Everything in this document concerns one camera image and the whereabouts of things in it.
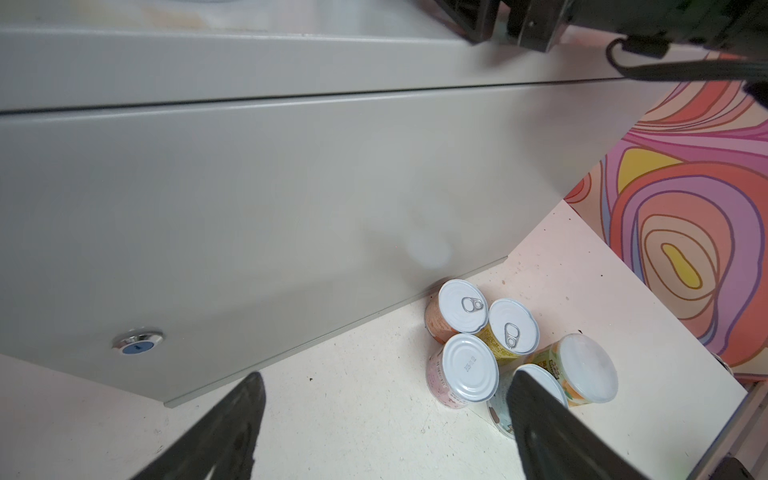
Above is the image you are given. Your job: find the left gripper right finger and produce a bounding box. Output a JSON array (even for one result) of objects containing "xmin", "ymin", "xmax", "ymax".
[{"xmin": 505, "ymin": 370, "xmax": 649, "ymax": 480}]

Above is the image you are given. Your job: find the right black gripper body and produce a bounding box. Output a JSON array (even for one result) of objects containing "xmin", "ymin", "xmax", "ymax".
[{"xmin": 436, "ymin": 0, "xmax": 573, "ymax": 52}]

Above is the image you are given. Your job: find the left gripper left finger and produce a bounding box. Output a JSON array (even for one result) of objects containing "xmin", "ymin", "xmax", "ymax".
[{"xmin": 135, "ymin": 372, "xmax": 266, "ymax": 480}]

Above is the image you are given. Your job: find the can blue green label front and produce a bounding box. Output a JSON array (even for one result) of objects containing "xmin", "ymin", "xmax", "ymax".
[{"xmin": 487, "ymin": 364, "xmax": 569, "ymax": 438}]

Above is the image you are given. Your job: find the can plain lid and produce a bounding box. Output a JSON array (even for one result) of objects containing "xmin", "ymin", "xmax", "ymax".
[{"xmin": 426, "ymin": 333, "xmax": 499, "ymax": 409}]

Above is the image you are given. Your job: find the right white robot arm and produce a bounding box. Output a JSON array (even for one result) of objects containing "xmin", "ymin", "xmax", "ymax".
[{"xmin": 418, "ymin": 0, "xmax": 767, "ymax": 106}]

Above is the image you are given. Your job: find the can orange label plastic lid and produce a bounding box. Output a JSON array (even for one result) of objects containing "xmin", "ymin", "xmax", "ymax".
[{"xmin": 525, "ymin": 333, "xmax": 619, "ymax": 406}]

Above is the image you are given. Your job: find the can yellow label right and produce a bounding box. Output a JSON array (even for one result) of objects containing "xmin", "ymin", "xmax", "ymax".
[{"xmin": 476, "ymin": 298, "xmax": 540, "ymax": 364}]

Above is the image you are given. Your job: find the round cabinet lock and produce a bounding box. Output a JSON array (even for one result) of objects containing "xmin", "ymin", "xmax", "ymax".
[{"xmin": 111, "ymin": 329, "xmax": 165, "ymax": 356}]

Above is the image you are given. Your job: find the can pink label back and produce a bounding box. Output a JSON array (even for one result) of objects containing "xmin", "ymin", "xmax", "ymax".
[{"xmin": 424, "ymin": 279, "xmax": 489, "ymax": 344}]

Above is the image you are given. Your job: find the grey metal cabinet box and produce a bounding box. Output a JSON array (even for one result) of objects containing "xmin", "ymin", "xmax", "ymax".
[{"xmin": 1, "ymin": 1, "xmax": 666, "ymax": 405}]

